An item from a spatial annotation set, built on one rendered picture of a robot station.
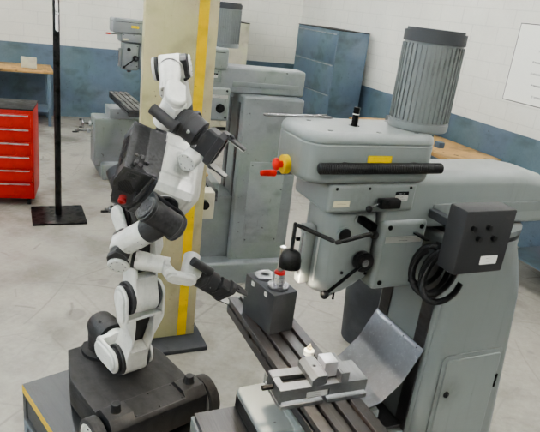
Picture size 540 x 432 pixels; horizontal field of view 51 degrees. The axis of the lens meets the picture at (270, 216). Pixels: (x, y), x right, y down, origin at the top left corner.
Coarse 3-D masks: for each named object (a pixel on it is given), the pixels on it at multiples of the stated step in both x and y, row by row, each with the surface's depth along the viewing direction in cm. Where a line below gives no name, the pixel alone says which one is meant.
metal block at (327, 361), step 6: (324, 354) 207; (330, 354) 207; (318, 360) 207; (324, 360) 203; (330, 360) 204; (336, 360) 204; (324, 366) 203; (330, 366) 203; (336, 366) 204; (330, 372) 204; (336, 372) 205
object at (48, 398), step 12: (60, 372) 284; (24, 384) 272; (36, 384) 273; (48, 384) 274; (60, 384) 275; (24, 396) 272; (36, 396) 265; (48, 396) 266; (60, 396) 267; (24, 408) 275; (36, 408) 259; (48, 408) 259; (60, 408) 260; (72, 408) 261; (24, 420) 278; (36, 420) 266; (48, 420) 252; (60, 420) 253; (72, 420) 254
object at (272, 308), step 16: (256, 272) 250; (272, 272) 251; (256, 288) 244; (272, 288) 238; (288, 288) 240; (256, 304) 246; (272, 304) 236; (288, 304) 240; (256, 320) 247; (272, 320) 238; (288, 320) 243
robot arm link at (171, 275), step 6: (168, 258) 213; (168, 264) 211; (162, 270) 212; (168, 270) 210; (174, 270) 210; (168, 276) 210; (174, 276) 209; (180, 276) 210; (186, 276) 210; (192, 276) 211; (174, 282) 213; (180, 282) 212; (186, 282) 212; (192, 282) 212
